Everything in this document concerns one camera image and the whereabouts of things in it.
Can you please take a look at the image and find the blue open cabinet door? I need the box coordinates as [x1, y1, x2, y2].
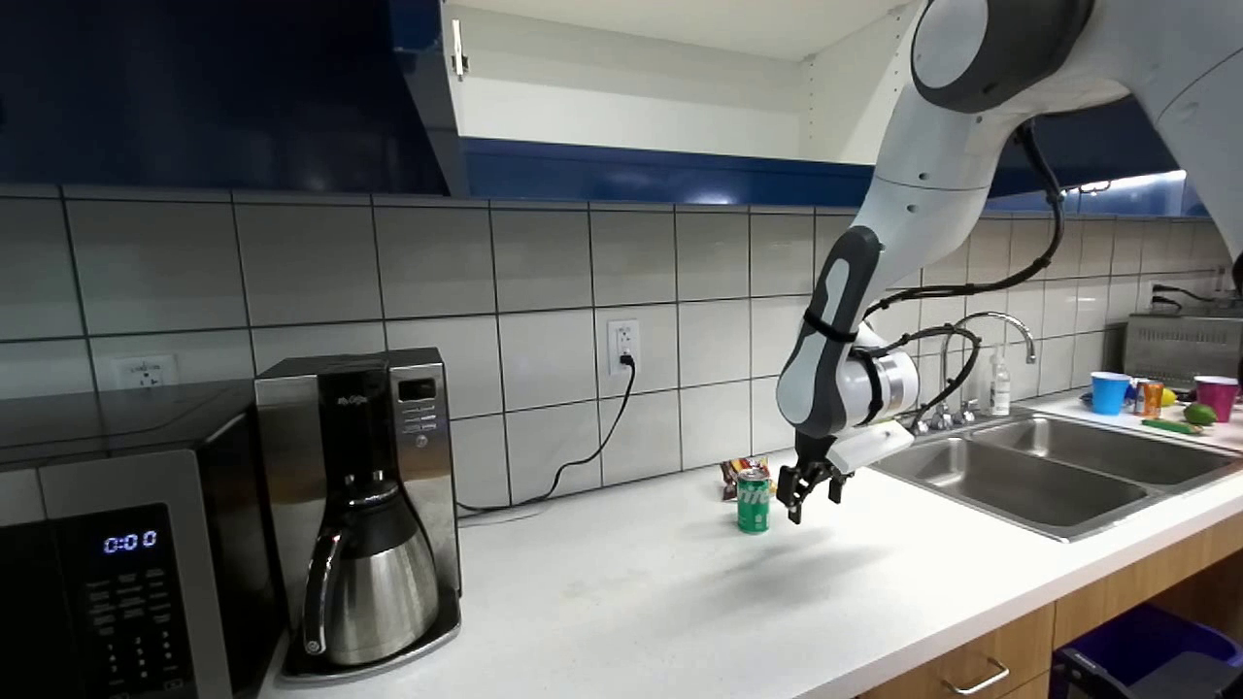
[383, 0, 472, 200]

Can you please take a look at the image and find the dark blue bin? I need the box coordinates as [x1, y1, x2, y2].
[1046, 600, 1243, 699]

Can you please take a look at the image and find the magenta cup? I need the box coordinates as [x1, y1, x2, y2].
[1187, 374, 1243, 427]

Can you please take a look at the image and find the stainless steel double sink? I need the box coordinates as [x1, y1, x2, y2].
[865, 407, 1243, 545]

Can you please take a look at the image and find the white empty wall outlet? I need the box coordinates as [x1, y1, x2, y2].
[115, 355, 182, 395]

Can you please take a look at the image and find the open white-lined wall cabinet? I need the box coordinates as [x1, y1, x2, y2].
[439, 0, 932, 174]

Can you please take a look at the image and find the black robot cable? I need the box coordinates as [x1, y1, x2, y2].
[857, 119, 1068, 425]

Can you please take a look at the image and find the clear dish soap bottle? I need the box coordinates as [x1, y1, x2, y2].
[986, 351, 1016, 418]

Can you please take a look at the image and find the steel coffee maker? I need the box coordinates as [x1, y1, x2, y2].
[250, 346, 467, 682]

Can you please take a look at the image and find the blue cup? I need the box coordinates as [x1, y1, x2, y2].
[1087, 368, 1142, 418]

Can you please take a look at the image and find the orange snack packet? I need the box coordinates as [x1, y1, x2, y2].
[713, 455, 773, 506]

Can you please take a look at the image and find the steel coffee carafe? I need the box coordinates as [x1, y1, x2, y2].
[299, 483, 445, 672]

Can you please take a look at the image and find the steel microwave oven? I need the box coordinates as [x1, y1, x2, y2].
[0, 383, 285, 699]

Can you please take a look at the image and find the green soda can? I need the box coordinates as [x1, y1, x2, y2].
[734, 471, 778, 537]

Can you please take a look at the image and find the dark blue closed wall cabinet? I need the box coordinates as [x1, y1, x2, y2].
[0, 0, 449, 201]

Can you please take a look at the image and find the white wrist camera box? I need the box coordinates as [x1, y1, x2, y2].
[822, 416, 915, 478]

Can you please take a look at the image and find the black power cord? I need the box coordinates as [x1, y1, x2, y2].
[453, 355, 645, 519]

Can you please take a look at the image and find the grey steel appliance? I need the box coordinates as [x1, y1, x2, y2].
[1117, 280, 1243, 389]

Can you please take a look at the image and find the chrome gooseneck faucet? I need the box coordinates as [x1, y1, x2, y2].
[907, 306, 1039, 434]

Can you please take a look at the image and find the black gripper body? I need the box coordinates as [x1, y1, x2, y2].
[778, 427, 857, 506]

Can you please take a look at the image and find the wooden drawer with metal handle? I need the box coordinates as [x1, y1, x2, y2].
[857, 603, 1061, 699]

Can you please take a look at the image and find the white wall outlet with plug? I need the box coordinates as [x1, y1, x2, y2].
[600, 313, 647, 383]

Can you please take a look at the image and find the blue glossy cabinet door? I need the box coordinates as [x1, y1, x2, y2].
[992, 95, 1184, 201]

